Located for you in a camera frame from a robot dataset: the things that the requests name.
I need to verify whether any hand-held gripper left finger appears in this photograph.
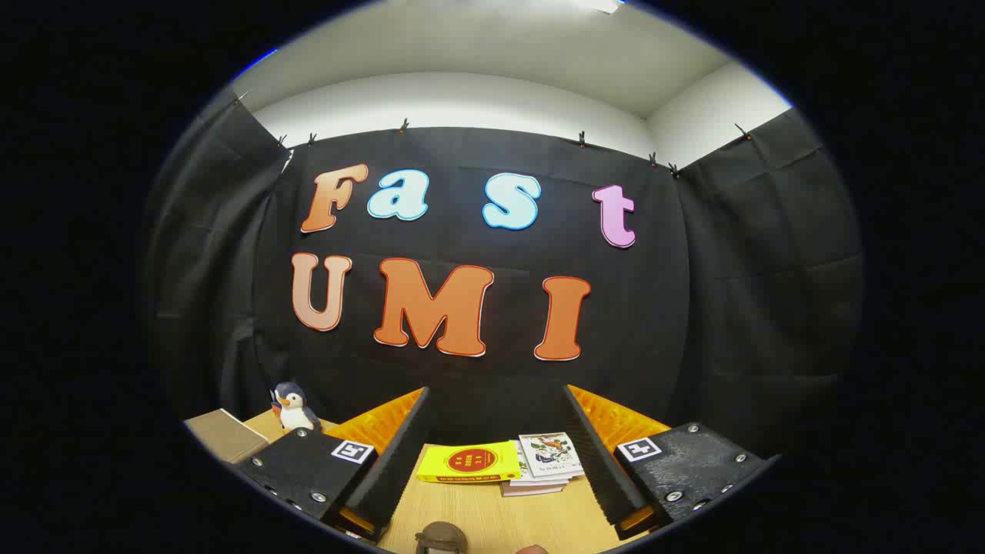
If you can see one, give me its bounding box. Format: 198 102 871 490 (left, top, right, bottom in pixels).
231 387 430 543

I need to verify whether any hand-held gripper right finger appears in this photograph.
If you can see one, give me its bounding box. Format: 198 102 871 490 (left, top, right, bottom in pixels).
564 385 770 541

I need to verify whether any beige fabric storage box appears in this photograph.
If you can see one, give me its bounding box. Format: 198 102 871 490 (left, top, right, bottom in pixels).
185 409 270 464

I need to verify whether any white illustrated book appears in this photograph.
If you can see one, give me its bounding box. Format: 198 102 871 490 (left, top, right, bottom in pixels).
518 432 584 479

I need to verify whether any plain white book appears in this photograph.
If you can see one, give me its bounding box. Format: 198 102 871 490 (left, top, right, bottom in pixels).
508 462 576 489

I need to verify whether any brown cover book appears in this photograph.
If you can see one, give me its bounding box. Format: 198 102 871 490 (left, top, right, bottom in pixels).
500 481 566 498

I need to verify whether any yellow book red label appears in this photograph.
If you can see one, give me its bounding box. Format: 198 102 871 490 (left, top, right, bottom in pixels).
416 441 523 484

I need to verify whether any penguin plush toy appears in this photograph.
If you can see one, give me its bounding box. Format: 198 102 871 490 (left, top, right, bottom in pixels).
271 382 322 432

